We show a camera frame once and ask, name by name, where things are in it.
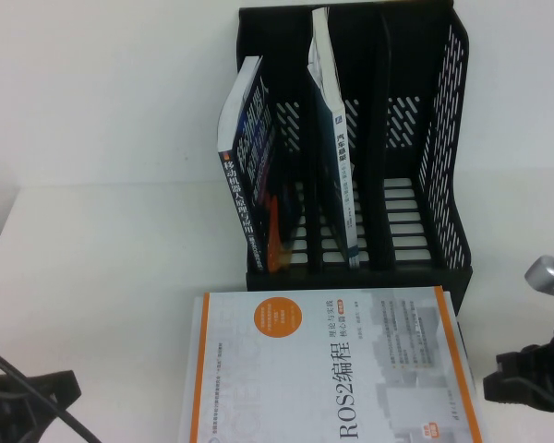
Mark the magazine with man portrait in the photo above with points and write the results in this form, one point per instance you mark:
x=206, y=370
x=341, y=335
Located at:
x=454, y=319

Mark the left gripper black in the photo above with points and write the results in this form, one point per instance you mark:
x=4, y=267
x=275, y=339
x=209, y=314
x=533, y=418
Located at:
x=4, y=415

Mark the dark blue mobile robot book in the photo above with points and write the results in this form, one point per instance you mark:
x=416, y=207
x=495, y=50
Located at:
x=240, y=194

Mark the black perforated plastic book stand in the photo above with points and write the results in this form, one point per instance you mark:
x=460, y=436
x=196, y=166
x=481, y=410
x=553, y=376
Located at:
x=351, y=51

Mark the teal book with white spine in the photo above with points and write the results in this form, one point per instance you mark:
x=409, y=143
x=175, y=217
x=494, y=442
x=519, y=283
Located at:
x=339, y=152

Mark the white orange ROS2 book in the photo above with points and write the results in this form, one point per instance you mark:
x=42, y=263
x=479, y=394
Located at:
x=304, y=369

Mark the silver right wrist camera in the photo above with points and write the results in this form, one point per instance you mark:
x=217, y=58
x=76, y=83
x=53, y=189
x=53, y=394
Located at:
x=547, y=277

